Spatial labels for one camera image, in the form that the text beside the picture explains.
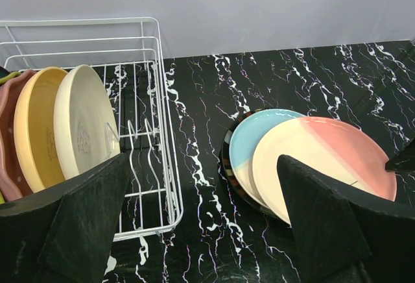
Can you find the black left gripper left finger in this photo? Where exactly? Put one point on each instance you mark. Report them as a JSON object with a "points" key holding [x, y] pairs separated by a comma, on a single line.
{"points": [[64, 233]]}

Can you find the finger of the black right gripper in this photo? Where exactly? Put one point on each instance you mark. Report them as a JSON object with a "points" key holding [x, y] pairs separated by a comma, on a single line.
{"points": [[404, 161]]}

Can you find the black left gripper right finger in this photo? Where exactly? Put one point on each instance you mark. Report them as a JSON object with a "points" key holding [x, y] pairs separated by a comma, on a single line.
{"points": [[343, 234]]}

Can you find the cream pink plate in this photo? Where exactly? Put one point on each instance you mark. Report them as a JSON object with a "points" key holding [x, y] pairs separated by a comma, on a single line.
{"points": [[332, 147]]}

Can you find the pink polka dot plate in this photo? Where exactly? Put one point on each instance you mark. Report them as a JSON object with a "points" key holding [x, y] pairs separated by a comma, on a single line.
{"points": [[14, 87]]}

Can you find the beige bear print plate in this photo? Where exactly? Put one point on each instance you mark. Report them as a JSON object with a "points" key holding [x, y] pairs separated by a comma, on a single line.
{"points": [[85, 130]]}

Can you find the yellow cream plate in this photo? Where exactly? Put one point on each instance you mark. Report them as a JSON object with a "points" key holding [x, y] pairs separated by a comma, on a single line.
{"points": [[34, 129]]}

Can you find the green polka dot plate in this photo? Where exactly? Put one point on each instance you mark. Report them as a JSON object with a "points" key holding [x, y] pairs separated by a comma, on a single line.
{"points": [[8, 77]]}

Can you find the black striped bottom plate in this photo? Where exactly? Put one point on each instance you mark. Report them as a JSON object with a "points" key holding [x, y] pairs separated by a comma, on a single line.
{"points": [[226, 169]]}

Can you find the blue cream plate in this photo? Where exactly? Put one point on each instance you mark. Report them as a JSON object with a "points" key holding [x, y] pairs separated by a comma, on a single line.
{"points": [[244, 140]]}

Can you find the white wire dish rack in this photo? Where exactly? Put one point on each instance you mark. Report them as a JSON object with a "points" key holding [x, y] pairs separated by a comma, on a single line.
{"points": [[127, 54]]}

